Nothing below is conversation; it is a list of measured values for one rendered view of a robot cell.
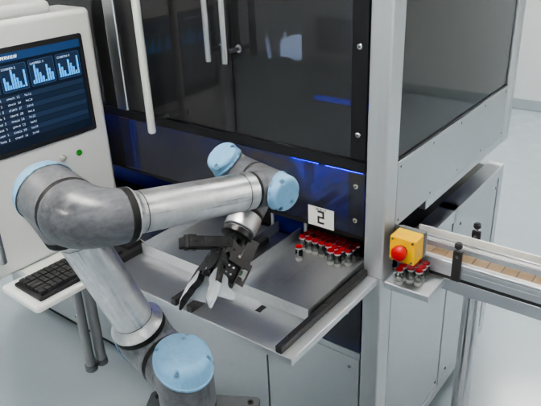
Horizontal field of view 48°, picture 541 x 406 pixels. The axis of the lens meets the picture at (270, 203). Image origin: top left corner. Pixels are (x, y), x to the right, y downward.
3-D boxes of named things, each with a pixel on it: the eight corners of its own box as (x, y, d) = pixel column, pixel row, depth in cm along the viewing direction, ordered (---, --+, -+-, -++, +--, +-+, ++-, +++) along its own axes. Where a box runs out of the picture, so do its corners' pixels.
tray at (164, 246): (217, 211, 209) (216, 201, 208) (278, 230, 195) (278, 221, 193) (142, 253, 185) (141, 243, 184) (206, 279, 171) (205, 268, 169)
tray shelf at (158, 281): (207, 212, 213) (207, 207, 212) (390, 272, 174) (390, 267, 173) (96, 274, 179) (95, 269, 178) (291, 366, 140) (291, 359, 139)
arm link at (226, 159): (252, 147, 125) (277, 180, 132) (220, 134, 133) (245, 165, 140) (228, 177, 123) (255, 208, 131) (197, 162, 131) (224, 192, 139)
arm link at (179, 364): (179, 432, 120) (171, 378, 114) (144, 395, 129) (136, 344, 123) (229, 403, 127) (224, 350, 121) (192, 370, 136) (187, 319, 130)
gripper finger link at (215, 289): (237, 310, 121) (240, 279, 129) (213, 296, 119) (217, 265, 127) (228, 319, 123) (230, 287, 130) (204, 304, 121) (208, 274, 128)
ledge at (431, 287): (406, 265, 177) (406, 259, 176) (449, 279, 170) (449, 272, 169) (383, 287, 167) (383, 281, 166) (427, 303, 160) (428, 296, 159)
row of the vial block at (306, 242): (301, 246, 185) (301, 233, 183) (353, 264, 175) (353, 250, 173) (297, 250, 183) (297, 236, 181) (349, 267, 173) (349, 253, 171)
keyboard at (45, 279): (120, 234, 213) (119, 228, 212) (146, 246, 205) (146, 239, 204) (14, 287, 185) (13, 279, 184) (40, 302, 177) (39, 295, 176)
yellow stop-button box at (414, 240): (400, 247, 167) (402, 224, 164) (425, 254, 163) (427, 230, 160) (387, 259, 161) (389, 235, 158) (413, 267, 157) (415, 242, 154)
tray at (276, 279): (299, 237, 190) (299, 227, 189) (374, 261, 176) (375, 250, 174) (228, 288, 166) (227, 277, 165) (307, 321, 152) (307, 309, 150)
